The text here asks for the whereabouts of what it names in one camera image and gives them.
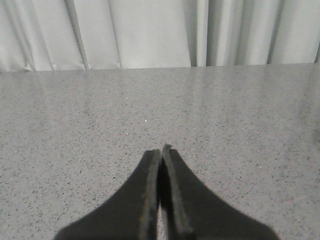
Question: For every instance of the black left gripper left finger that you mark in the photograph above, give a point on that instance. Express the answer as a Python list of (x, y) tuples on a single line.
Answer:
[(130, 214)]

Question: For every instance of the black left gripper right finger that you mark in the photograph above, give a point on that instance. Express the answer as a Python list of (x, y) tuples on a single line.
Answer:
[(191, 211)]

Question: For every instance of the white pleated curtain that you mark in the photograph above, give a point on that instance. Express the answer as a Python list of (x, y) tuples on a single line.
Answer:
[(47, 35)]

